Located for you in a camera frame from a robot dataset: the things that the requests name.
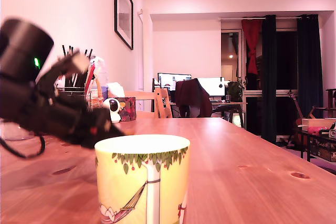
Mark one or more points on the floral tissue box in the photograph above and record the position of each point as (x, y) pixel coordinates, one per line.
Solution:
(128, 111)

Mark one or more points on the white tissue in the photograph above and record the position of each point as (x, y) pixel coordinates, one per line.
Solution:
(115, 90)

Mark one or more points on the wooden chair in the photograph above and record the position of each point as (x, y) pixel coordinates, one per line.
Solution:
(162, 106)

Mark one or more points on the yellow tree print mug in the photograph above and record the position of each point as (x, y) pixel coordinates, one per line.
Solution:
(118, 195)

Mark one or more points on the black chopstick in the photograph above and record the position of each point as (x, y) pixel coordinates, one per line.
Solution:
(90, 52)
(70, 50)
(63, 49)

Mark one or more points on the computer monitor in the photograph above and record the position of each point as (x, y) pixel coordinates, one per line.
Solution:
(212, 86)
(170, 81)

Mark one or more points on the dark red jacket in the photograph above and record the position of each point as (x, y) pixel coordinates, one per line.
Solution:
(191, 93)

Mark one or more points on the black framed picture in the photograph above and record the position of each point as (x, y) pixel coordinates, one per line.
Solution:
(123, 14)

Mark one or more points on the wooden desk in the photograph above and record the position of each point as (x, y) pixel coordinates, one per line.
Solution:
(231, 103)

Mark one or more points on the computer tower with lit fan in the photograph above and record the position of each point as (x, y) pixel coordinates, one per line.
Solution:
(237, 120)

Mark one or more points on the green potted plant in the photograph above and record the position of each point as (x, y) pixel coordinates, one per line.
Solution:
(235, 90)

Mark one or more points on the dark curtain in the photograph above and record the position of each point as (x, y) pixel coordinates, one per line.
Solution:
(309, 64)
(269, 77)

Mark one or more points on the red curtain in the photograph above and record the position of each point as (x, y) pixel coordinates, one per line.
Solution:
(252, 37)

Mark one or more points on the wooden guitar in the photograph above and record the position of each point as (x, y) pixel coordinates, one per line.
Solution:
(299, 123)

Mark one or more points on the black low table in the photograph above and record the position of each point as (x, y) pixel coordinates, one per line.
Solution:
(308, 150)

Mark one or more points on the pink small object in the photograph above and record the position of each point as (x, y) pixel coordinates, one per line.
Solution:
(315, 130)

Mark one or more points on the pale wooden box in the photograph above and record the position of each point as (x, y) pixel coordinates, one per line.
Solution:
(315, 123)

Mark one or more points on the dark board game box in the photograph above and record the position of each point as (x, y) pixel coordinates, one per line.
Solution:
(324, 148)

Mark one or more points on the small white device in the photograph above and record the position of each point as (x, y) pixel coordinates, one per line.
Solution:
(333, 132)

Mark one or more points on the small white round camera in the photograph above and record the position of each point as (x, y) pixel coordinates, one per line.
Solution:
(114, 104)

